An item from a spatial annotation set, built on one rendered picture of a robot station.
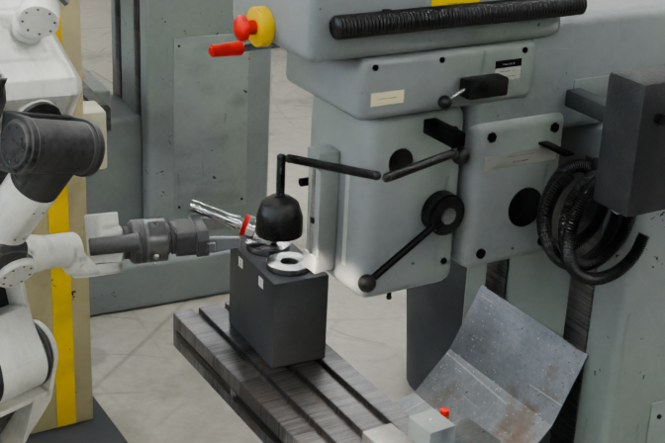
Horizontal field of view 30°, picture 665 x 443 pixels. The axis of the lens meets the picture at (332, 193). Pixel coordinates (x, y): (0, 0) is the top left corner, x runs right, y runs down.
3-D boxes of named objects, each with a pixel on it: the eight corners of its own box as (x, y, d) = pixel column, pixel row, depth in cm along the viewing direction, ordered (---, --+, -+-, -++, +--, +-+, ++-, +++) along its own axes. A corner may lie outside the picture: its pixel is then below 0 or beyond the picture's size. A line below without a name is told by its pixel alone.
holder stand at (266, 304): (271, 369, 246) (273, 278, 238) (228, 321, 264) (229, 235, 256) (326, 358, 251) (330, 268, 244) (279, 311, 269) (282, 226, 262)
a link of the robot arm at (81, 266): (108, 272, 248) (54, 280, 238) (104, 227, 248) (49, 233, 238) (130, 271, 244) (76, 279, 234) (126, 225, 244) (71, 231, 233)
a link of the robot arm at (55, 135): (7, 203, 203) (46, 147, 196) (-12, 160, 207) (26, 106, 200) (66, 203, 212) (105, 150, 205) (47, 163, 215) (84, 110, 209)
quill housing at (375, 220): (360, 307, 200) (371, 118, 188) (298, 258, 216) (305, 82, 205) (456, 285, 209) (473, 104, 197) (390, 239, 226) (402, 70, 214)
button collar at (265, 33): (262, 51, 183) (263, 11, 181) (244, 42, 188) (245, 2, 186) (274, 49, 184) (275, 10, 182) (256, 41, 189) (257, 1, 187)
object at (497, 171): (465, 273, 206) (479, 125, 197) (386, 221, 226) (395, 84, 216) (554, 253, 216) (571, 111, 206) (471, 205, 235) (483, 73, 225)
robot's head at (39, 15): (8, 39, 206) (25, 1, 201) (14, 0, 213) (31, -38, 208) (47, 51, 209) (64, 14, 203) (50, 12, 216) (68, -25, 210)
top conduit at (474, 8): (339, 43, 173) (341, 18, 172) (325, 36, 176) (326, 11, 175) (587, 17, 195) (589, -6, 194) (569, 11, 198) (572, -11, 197)
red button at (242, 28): (241, 44, 182) (241, 18, 181) (230, 39, 185) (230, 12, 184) (261, 43, 184) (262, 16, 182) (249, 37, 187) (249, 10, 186)
